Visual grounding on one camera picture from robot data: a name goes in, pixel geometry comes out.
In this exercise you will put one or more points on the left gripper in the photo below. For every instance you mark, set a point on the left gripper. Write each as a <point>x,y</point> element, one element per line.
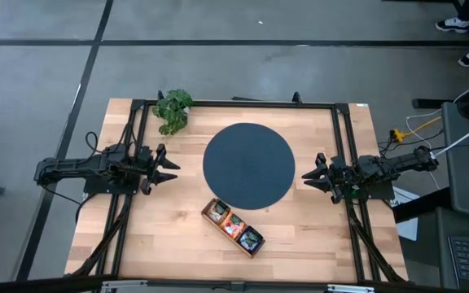
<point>150,167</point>

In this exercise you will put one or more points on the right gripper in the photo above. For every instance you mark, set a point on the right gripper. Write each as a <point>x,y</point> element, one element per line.
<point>338,175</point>

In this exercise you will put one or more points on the wooden tea organiser box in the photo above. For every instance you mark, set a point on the wooden tea organiser box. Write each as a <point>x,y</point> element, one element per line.
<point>210,219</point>

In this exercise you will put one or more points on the vanilla tea packet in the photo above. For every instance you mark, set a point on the vanilla tea packet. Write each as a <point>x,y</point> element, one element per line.
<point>218,211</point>

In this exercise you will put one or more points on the peach passion fruit tea packet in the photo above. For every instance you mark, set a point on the peach passion fruit tea packet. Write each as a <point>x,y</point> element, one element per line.
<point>233,226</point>

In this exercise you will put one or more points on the blackcurrant burst tea packet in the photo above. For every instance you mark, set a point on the blackcurrant burst tea packet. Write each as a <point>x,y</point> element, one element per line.
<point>251,239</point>

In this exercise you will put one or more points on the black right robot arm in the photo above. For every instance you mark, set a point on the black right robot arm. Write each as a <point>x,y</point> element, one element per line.
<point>397,163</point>

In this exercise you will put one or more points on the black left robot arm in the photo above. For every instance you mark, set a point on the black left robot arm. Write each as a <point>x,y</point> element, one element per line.
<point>80,167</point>

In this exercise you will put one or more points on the green potted plant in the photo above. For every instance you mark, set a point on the green potted plant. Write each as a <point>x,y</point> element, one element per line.
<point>173,110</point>

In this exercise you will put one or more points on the round dark blue woven placemat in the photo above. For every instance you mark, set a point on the round dark blue woven placemat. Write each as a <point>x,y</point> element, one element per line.
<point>248,167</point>

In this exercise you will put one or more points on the white paper sheet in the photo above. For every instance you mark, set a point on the white paper sheet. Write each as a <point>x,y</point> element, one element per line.
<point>407,228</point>

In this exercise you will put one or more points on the black desk leg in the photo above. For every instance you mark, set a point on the black desk leg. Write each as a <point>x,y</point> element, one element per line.
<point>422,205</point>

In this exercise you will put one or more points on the dark grey desk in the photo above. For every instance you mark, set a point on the dark grey desk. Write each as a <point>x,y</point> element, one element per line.
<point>434,244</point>

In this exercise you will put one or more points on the black desk foot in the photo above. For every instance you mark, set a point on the black desk foot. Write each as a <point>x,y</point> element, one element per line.
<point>430,103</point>

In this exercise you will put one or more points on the black table beam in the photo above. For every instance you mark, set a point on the black table beam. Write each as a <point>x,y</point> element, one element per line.
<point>35,285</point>

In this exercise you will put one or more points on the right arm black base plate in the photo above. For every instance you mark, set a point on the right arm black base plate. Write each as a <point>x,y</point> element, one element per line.
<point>381,192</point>

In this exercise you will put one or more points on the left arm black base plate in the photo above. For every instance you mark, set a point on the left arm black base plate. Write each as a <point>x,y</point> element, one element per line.
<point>96,187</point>

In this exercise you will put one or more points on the silver aluminium rail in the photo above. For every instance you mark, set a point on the silver aluminium rail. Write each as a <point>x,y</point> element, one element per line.
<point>350,289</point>
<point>124,285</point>

